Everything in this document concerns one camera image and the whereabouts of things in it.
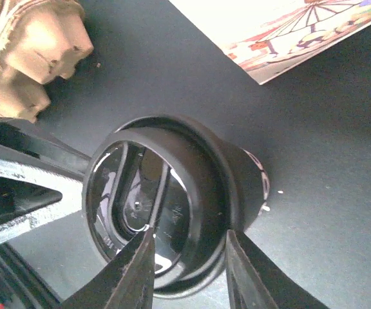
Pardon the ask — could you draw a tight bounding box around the black coffee lid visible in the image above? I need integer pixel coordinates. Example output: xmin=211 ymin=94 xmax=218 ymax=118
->
xmin=82 ymin=115 xmax=253 ymax=299

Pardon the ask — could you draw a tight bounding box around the printed Cream Bear paper bag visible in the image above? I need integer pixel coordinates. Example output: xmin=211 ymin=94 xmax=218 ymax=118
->
xmin=172 ymin=0 xmax=371 ymax=85

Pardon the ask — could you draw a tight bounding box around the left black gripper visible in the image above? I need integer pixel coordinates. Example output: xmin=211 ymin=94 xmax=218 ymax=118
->
xmin=0 ymin=118 xmax=90 ymax=308

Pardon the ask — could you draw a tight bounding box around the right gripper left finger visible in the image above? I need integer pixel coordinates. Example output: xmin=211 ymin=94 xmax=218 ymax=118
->
xmin=59 ymin=227 xmax=155 ymax=308

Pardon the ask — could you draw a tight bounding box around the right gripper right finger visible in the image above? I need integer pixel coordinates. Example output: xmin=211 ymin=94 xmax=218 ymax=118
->
xmin=225 ymin=230 xmax=327 ymax=308

